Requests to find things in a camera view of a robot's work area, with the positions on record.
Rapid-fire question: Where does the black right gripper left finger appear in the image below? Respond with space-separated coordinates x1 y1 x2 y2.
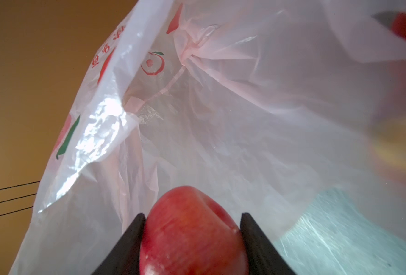
92 213 146 275

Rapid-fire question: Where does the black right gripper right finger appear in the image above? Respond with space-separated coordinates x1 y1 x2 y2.
240 213 296 275

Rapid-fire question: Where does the red apple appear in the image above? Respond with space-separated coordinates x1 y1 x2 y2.
139 186 249 275

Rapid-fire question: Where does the pink plastic bag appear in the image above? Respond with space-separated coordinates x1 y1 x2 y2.
10 1 406 275

